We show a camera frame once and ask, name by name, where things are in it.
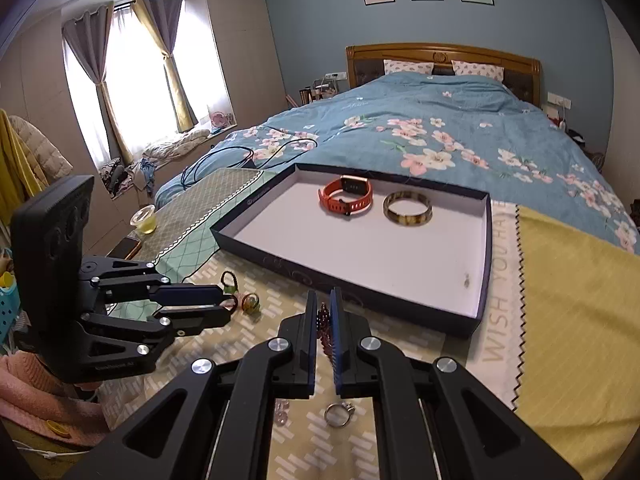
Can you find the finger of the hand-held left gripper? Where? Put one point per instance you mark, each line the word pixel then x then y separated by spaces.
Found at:
pixel 190 294
pixel 200 317

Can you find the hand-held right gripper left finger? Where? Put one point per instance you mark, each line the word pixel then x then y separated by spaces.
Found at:
pixel 314 340

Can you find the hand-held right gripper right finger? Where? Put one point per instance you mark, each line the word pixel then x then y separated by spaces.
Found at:
pixel 336 340

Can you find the dark blue box lid tray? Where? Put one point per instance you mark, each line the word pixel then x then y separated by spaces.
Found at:
pixel 400 260

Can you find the person's left forearm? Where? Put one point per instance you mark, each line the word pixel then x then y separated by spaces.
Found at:
pixel 35 395

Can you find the beige dash patterned mat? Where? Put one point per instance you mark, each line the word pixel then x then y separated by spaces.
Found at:
pixel 260 360

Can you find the dark phone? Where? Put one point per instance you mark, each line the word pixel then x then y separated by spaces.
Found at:
pixel 125 250

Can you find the blue plastic basket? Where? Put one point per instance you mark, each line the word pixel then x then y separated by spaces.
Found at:
pixel 6 310

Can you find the yellow garment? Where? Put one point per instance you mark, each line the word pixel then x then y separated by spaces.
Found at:
pixel 12 160

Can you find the white puffer jacket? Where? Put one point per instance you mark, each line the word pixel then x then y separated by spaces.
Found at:
pixel 42 150

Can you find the pile of clothes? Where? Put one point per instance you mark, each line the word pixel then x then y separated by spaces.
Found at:
pixel 117 175

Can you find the green grid patterned cloth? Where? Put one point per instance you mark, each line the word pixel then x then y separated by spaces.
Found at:
pixel 220 195

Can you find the tortoiseshell bangle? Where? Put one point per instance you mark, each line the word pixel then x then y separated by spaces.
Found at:
pixel 395 217

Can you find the orange smartwatch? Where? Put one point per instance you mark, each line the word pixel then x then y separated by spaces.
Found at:
pixel 332 190

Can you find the folded light blanket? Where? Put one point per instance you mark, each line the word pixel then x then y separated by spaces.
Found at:
pixel 175 144

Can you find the white lettered cloth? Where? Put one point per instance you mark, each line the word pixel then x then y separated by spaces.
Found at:
pixel 500 285

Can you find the pink desk fan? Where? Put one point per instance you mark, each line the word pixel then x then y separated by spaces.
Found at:
pixel 218 119

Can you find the yellow round cap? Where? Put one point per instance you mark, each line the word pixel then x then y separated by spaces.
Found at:
pixel 57 428

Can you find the grey and yellow curtain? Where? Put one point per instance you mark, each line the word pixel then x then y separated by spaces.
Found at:
pixel 162 25
pixel 85 45

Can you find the nightstand clutter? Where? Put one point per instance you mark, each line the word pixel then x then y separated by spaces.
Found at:
pixel 320 91

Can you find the yellow cloth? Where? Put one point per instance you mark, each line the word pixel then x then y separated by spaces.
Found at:
pixel 580 335

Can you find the blue floral bedspread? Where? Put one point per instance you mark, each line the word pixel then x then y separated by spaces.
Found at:
pixel 450 110

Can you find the white patterned pillow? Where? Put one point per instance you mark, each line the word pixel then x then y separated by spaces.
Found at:
pixel 407 67
pixel 477 70

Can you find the wooden headboard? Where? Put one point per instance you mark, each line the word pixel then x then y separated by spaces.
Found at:
pixel 440 52

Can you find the white wall socket strip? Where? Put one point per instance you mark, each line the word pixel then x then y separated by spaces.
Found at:
pixel 336 76

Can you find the white wall socket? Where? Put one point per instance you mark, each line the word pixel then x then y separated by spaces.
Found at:
pixel 558 98

